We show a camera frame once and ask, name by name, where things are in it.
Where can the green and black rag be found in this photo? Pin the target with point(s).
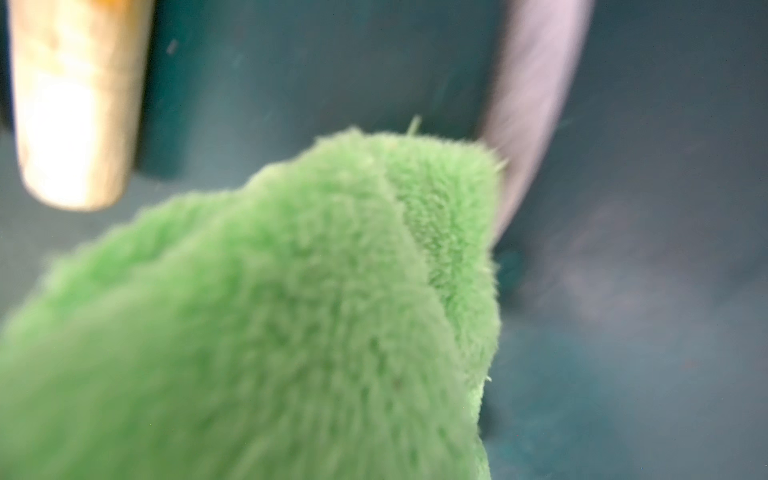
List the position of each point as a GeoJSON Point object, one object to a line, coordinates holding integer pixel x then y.
{"type": "Point", "coordinates": [334, 318]}

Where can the small sickle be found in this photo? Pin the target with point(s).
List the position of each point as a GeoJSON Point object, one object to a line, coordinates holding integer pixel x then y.
{"type": "Point", "coordinates": [539, 51]}
{"type": "Point", "coordinates": [78, 74]}

